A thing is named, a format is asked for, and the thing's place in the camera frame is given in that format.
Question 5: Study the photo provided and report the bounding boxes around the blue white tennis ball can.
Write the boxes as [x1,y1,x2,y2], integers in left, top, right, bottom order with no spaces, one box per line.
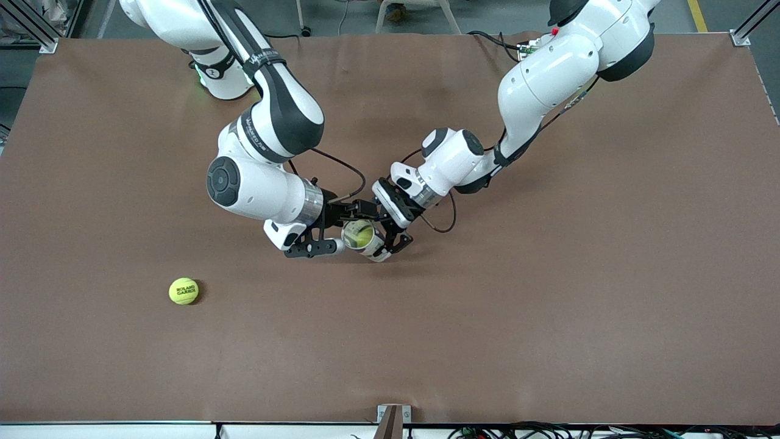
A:
[340,218,392,263]

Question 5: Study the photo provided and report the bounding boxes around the brown table cover sheet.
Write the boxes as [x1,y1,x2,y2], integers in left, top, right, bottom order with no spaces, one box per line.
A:
[0,30,780,426]

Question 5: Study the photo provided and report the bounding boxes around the small brown floor object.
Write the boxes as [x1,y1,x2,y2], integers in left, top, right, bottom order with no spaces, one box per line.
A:
[388,3,414,32]

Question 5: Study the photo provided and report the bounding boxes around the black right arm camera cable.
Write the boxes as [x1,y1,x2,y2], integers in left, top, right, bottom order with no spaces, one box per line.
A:
[195,0,367,202]

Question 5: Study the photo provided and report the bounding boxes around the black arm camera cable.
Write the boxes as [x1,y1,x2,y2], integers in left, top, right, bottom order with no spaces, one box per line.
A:
[399,73,604,234]
[195,0,367,202]

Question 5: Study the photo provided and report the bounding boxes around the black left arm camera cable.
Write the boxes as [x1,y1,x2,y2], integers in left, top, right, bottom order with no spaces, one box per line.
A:
[399,73,604,234]

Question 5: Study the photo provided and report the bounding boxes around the metal table edge bracket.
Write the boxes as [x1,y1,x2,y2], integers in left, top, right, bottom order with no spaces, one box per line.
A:
[375,404,413,439]

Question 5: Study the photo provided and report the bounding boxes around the white stool frame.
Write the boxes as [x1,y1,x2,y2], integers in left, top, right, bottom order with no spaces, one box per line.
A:
[375,0,462,35]

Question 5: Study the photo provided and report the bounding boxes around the black base power cable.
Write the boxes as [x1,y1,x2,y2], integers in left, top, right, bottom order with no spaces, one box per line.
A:
[467,30,537,62]

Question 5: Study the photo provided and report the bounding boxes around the tangled black floor cables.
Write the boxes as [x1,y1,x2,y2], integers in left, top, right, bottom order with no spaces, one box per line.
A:
[448,421,780,439]

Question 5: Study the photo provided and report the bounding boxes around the white table edge rail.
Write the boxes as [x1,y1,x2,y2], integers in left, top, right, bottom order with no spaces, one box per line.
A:
[0,421,449,439]

